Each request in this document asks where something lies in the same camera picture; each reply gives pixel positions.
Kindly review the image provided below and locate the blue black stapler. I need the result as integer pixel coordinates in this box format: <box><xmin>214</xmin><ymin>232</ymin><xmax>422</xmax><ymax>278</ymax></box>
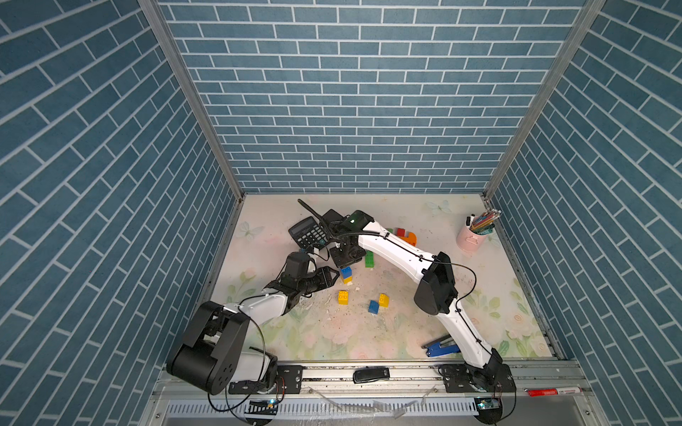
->
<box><xmin>422</xmin><ymin>335</ymin><xmax>461</xmax><ymax>358</ymax></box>

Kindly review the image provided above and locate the pink pencil cup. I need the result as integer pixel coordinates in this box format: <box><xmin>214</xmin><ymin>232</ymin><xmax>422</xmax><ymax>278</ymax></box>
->
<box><xmin>456</xmin><ymin>225</ymin><xmax>488</xmax><ymax>253</ymax></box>

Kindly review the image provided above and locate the orange long lego brick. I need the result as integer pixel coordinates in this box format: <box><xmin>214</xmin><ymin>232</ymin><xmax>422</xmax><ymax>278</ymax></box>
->
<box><xmin>402</xmin><ymin>234</ymin><xmax>417</xmax><ymax>247</ymax></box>

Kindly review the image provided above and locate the red marker pen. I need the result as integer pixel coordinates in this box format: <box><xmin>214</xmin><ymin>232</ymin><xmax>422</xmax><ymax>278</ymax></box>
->
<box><xmin>526</xmin><ymin>386</ymin><xmax>583</xmax><ymax>398</ymax></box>

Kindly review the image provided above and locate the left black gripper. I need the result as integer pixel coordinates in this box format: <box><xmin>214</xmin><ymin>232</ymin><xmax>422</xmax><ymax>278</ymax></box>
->
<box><xmin>295</xmin><ymin>265</ymin><xmax>340</xmax><ymax>296</ymax></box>

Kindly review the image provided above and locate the coloured pencils bundle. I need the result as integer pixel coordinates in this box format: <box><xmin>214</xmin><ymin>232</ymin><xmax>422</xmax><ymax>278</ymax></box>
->
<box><xmin>466</xmin><ymin>209</ymin><xmax>502</xmax><ymax>235</ymax></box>

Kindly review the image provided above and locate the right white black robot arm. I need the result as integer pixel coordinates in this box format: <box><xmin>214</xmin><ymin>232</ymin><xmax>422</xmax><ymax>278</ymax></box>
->
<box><xmin>298</xmin><ymin>199</ymin><xmax>517</xmax><ymax>392</ymax></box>

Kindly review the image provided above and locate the black usb dongle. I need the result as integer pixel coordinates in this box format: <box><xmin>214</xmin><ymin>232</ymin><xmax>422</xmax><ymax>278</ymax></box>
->
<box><xmin>353</xmin><ymin>367</ymin><xmax>390</xmax><ymax>384</ymax></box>

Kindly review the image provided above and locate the dark green long lego brick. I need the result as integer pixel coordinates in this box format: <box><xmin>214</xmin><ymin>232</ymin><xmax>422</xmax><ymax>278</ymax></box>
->
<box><xmin>364</xmin><ymin>250</ymin><xmax>375</xmax><ymax>269</ymax></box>

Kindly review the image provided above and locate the black desk calculator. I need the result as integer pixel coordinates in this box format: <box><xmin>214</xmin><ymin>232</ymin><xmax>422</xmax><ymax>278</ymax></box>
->
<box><xmin>289</xmin><ymin>217</ymin><xmax>329</xmax><ymax>253</ymax></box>

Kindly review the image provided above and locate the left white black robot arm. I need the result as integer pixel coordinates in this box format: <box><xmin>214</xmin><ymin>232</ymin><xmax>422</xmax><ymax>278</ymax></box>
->
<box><xmin>166</xmin><ymin>252</ymin><xmax>340</xmax><ymax>396</ymax></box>

